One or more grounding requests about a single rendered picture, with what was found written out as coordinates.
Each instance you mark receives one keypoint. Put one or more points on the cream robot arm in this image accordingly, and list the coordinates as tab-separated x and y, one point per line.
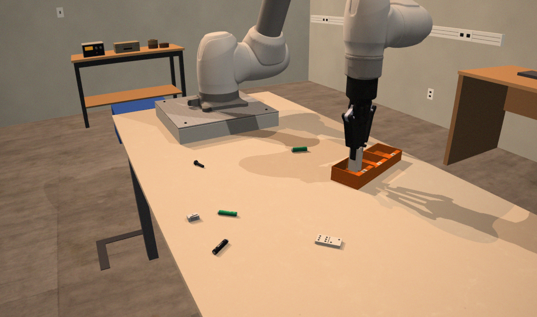
369	27

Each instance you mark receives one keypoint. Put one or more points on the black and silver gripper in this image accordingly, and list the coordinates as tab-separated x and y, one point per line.
359	117

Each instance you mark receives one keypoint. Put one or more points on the orange three-compartment bin rack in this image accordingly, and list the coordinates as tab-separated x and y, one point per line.
376	160

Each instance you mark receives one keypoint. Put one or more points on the black battery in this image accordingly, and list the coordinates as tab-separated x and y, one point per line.
220	246

